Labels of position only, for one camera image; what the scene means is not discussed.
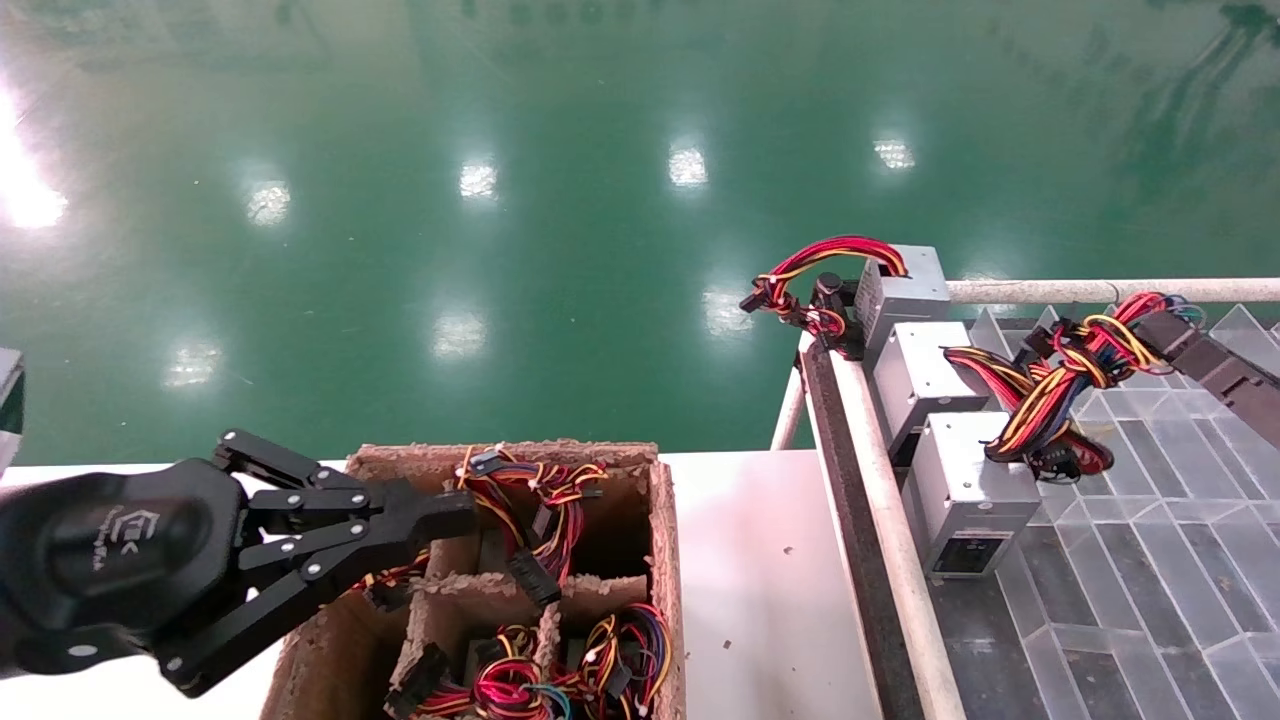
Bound brown cardboard divider box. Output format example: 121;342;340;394
262;440;688;720

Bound power supply with long cables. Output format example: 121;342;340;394
455;445;611;608

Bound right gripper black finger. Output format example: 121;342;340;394
1140;325;1280;448
1150;312;1280;413

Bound power supply with red cables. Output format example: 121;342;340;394
385;625;571;720

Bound black edge strip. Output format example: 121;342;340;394
803;340;926;720

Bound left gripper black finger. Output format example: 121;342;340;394
212;430;479;531

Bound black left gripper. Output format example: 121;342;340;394
0;458;479;699

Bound white long edge pipe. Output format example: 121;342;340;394
825;350;969;720

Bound power supply with purple cables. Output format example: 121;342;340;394
560;603;676;720

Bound wire bundle in box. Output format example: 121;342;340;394
355;555;433;613

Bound short white pipe leg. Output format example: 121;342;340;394
770;365;813;451

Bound grey power supply with cables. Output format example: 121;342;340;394
873;322;1113;479
915;290;1206;581

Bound grey power supply arched cables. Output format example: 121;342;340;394
740;235;951;376

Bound white horizontal rail pipe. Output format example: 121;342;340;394
945;278;1280;306

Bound transparent divider tray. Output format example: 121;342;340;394
965;303;1280;720

